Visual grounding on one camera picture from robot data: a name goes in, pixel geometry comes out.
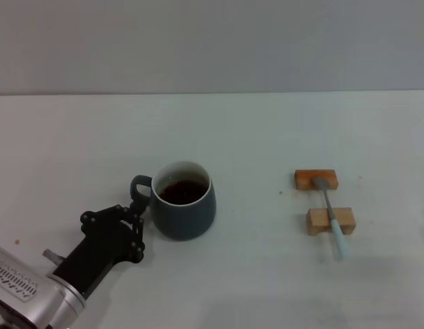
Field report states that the grey ceramic coffee cup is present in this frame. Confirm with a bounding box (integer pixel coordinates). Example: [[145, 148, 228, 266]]
[[130, 160, 217, 242]]

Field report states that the blue handled metal spoon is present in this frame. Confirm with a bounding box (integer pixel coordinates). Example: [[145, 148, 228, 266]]
[[312, 177, 351, 260]]

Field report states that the plain notched wooden block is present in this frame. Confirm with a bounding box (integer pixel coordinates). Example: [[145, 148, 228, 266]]
[[305, 207, 357, 237]]

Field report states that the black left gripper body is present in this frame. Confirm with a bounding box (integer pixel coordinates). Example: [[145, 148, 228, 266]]
[[51, 217, 134, 298]]

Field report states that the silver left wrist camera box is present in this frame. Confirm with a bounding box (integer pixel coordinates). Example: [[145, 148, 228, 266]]
[[0, 243, 62, 329]]

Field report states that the stained orange wooden block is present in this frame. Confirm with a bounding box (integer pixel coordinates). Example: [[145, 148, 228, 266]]
[[294, 169, 339, 191]]

